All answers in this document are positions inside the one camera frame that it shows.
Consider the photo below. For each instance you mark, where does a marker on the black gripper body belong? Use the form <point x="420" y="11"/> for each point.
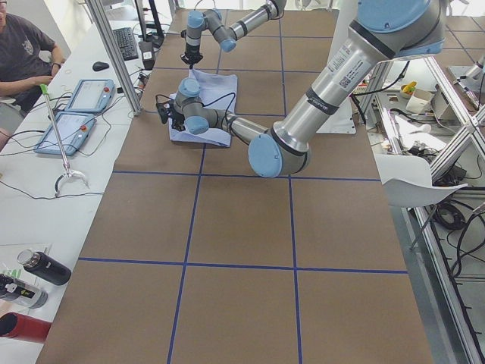
<point x="177" y="120"/>
<point x="192" y="51"/>

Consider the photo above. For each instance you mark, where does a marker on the blue striped button shirt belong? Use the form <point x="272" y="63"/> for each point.
<point x="205" y="100"/>

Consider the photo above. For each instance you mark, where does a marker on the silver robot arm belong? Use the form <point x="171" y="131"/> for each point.
<point x="381" y="31"/>
<point x="225" y="36"/>

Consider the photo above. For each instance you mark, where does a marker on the black keyboard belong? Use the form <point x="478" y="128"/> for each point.
<point x="126" y="43"/>

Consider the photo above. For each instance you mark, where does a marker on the upper blue teach pendant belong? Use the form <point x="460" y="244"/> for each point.
<point x="91" y="96"/>

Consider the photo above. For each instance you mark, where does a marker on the blue teach pendant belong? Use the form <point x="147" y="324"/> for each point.
<point x="73" y="128"/>
<point x="91" y="96"/>

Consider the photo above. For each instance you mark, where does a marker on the black computer mouse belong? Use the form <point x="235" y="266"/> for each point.
<point x="100" y="66"/>

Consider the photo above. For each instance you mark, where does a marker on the lower blue teach pendant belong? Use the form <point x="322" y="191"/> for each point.
<point x="73" y="128"/>

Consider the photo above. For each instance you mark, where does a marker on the metal reacher grabber tool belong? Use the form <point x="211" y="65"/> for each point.
<point x="69" y="173"/>

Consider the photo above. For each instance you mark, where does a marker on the seated person dark shirt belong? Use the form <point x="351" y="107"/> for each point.
<point x="29" y="58"/>

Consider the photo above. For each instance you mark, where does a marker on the black water bottle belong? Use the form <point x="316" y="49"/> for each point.
<point x="44" y="267"/>

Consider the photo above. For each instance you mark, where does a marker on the white cardboard box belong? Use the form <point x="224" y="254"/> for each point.
<point x="419" y="101"/>

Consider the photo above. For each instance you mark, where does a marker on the white plastic chair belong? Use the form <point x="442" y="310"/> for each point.
<point x="407" y="181"/>

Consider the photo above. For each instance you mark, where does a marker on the grey labelled bottle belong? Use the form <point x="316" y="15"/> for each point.
<point x="21" y="293"/>

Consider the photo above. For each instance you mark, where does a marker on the red cylinder bottle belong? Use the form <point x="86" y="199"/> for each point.
<point x="23" y="327"/>

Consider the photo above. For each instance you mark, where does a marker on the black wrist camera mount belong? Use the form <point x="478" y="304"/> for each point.
<point x="164" y="105"/>

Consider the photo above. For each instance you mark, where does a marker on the aluminium frame post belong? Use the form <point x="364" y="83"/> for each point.
<point x="105" y="31"/>

